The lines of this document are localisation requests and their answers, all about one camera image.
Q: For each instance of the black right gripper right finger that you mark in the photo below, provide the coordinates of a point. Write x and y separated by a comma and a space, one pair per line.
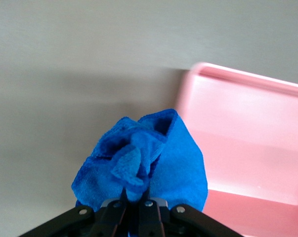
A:
168, 219

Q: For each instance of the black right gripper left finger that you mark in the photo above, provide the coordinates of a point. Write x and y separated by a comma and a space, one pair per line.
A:
99, 219

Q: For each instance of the pink plastic bin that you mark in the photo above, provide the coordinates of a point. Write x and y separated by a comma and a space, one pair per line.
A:
250, 148

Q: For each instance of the blue microfiber cloth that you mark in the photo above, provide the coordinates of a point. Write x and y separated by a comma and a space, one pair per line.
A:
148, 163

